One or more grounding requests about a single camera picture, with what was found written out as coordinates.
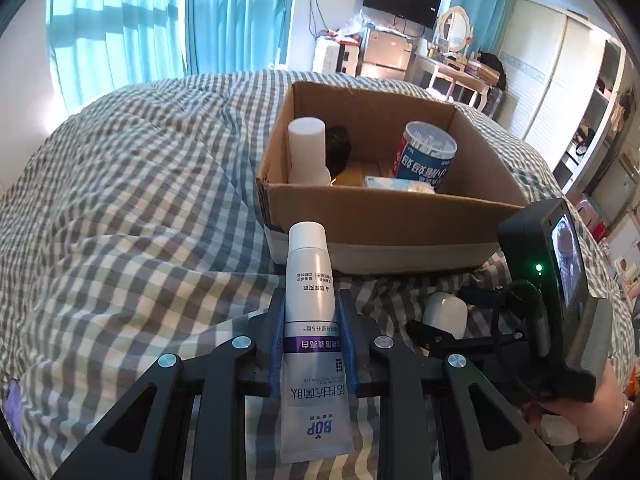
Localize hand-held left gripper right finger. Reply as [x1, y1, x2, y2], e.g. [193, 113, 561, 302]
[337, 290, 571, 480]

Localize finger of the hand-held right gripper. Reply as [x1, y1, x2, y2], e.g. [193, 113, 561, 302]
[457, 285, 508, 314]
[405, 318, 502, 367]

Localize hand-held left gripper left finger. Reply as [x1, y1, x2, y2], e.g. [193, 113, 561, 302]
[52, 290, 287, 480]

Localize white toothpaste tube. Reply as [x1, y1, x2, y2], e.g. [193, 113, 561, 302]
[279, 222, 355, 465]

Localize brown cardboard box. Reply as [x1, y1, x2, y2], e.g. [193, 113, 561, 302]
[256, 81, 531, 276]

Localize light blue tissue packet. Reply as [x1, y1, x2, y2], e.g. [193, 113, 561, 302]
[363, 175, 436, 195]

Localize clear jar with blue label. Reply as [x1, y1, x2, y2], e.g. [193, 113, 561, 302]
[389, 121, 458, 193]

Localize white bottle with cylinder cap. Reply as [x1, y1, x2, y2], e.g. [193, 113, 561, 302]
[287, 117, 332, 186]

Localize black object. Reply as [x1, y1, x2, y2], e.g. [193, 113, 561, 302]
[325, 125, 354, 181]

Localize person's right hand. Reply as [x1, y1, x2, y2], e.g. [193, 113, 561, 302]
[520, 360, 632, 448]

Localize grey checked blanket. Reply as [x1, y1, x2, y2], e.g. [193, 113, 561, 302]
[0, 69, 640, 480]

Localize white wardrobe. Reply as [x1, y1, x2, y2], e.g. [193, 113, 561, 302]
[492, 0, 632, 196]

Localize brown boxes on dressing table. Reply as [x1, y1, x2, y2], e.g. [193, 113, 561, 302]
[465, 57, 501, 86]

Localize white dressing table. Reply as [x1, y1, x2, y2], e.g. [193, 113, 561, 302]
[406, 52, 496, 113]

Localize black bag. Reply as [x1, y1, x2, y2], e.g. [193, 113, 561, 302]
[477, 51, 507, 91]

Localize silver fridge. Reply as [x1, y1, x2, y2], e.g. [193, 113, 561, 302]
[357, 27, 418, 82]

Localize white oval mirror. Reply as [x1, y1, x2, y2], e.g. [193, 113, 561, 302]
[436, 6, 473, 55]

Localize white suitcase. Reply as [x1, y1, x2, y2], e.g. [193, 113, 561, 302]
[312, 39, 346, 75]

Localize narrow teal curtain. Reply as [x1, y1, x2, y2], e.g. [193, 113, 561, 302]
[450, 0, 521, 61]

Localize clear plastic bag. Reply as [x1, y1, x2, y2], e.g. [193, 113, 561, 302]
[340, 10, 374, 37]

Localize wide teal curtain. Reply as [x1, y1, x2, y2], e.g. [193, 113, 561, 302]
[45, 0, 189, 116]

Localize dark wall cable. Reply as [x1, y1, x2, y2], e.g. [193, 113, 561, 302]
[307, 0, 331, 38]

